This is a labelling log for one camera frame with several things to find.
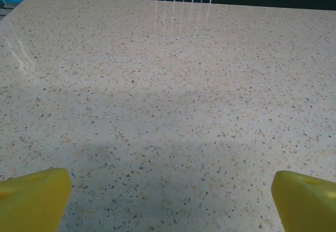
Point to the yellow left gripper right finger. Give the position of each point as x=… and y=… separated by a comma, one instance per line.
x=309, y=205

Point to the aluminium side rail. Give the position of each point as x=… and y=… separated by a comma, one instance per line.
x=6, y=10

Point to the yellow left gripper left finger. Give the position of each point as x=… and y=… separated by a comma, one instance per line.
x=34, y=203

